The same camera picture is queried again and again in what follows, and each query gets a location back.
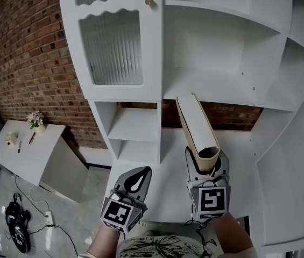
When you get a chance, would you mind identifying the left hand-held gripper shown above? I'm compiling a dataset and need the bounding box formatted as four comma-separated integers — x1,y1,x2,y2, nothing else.
100,166,153,232

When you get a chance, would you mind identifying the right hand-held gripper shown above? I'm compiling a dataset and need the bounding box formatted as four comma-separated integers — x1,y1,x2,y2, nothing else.
185,146,232,221

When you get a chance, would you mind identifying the beige book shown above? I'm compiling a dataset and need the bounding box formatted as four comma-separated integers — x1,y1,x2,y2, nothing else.
175,92,221,175

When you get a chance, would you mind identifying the white shelf unit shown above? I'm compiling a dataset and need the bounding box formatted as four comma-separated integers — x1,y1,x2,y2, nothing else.
57,0,304,248

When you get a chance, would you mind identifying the person's right forearm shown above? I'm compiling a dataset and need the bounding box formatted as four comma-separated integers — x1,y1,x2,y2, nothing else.
210,211,257,258

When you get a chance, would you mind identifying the person's left forearm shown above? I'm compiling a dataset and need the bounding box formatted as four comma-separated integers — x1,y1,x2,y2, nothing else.
78,221,128,258

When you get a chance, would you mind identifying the person's patterned shirt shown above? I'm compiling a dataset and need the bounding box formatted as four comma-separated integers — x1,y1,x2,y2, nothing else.
116,234,224,258

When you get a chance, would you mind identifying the white side table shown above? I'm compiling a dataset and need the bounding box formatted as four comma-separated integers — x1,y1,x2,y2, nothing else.
0,119,89,204

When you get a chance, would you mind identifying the flower vase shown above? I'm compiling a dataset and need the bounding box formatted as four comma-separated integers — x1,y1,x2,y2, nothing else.
25,110,47,134

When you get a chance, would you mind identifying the ribbed glass cabinet door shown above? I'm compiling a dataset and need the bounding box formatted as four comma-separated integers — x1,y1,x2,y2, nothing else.
58,0,164,101

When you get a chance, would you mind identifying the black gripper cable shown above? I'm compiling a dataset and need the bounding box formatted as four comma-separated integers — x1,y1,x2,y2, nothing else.
185,210,217,255

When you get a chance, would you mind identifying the black floor cable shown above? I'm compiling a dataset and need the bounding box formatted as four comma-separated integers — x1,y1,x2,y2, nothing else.
27,224,79,253

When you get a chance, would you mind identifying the white cable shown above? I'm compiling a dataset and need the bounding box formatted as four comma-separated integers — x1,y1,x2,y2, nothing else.
15,174,51,218

